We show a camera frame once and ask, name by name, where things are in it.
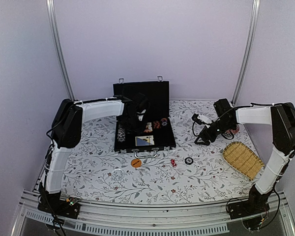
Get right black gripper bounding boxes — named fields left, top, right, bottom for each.
left=195, top=118, right=236, bottom=146

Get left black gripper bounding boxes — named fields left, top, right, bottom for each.
left=123, top=113, right=148, bottom=135

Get blue playing card box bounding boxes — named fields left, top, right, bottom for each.
left=135, top=135, right=154, bottom=147

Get black poker case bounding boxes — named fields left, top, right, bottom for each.
left=113, top=76, right=176, bottom=157

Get orange dealer button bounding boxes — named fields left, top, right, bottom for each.
left=131, top=159, right=142, bottom=168

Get red dice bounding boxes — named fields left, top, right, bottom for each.
left=171, top=159, right=177, bottom=167

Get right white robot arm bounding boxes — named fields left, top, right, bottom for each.
left=192, top=99, right=295, bottom=214

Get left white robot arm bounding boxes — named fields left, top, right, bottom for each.
left=39, top=93, right=150, bottom=213

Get card deck in case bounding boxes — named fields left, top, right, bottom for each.
left=144, top=122, right=153, bottom=133

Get red patterned bowl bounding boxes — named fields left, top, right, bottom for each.
left=225, top=125, right=240, bottom=135

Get woven bamboo tray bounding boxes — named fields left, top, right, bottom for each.
left=222, top=142, right=264, bottom=180

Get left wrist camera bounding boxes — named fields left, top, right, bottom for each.
left=136, top=109, right=147, bottom=121

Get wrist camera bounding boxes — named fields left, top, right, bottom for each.
left=136, top=109, right=147, bottom=121
left=192, top=114, right=212, bottom=126

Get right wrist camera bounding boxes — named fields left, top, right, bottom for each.
left=192, top=114, right=212, bottom=126

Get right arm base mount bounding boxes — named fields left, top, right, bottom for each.
left=226, top=198, right=270, bottom=219

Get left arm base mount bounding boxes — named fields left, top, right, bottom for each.
left=37, top=194, right=81, bottom=219

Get right aluminium frame post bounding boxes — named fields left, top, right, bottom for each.
left=232, top=0, right=260, bottom=105

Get aluminium frame post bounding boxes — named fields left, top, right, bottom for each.
left=46, top=0, right=75, bottom=100
left=232, top=0, right=260, bottom=105

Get left aluminium frame post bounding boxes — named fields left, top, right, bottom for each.
left=46, top=0, right=75, bottom=100

